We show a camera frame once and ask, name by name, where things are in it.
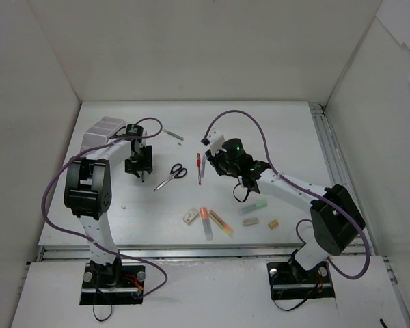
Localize red gel pen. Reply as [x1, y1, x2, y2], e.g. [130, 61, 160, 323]
[197, 153, 202, 185]

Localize black handled scissors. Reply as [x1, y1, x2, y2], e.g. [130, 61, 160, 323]
[153, 163, 188, 192]

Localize grey green thin pen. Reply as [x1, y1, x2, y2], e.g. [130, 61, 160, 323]
[163, 128, 185, 141]

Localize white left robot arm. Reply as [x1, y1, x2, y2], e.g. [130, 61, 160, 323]
[64, 118, 153, 287]

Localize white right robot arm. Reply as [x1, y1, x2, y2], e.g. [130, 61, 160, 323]
[201, 135, 370, 282]

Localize white compartment organizer box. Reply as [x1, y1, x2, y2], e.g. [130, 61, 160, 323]
[80, 116, 126, 152]

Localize green highlighter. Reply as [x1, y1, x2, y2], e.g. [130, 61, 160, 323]
[238, 200, 268, 216]

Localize orange cap highlighter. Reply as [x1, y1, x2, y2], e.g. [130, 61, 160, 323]
[200, 207, 213, 241]

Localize white eraser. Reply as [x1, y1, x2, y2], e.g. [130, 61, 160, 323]
[243, 217, 259, 227]

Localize twin orange yellow highlighter pack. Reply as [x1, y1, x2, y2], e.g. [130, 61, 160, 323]
[209, 210, 234, 238]

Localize small tan staples box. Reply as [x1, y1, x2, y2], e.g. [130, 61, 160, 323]
[268, 220, 279, 230]

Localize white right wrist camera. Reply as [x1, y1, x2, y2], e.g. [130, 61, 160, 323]
[206, 129, 225, 156]

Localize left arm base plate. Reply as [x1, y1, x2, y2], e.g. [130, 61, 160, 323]
[79, 264, 146, 305]

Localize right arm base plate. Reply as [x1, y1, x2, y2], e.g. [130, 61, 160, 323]
[266, 261, 335, 301]

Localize aluminium rail frame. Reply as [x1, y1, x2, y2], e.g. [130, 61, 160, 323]
[37, 102, 397, 295]

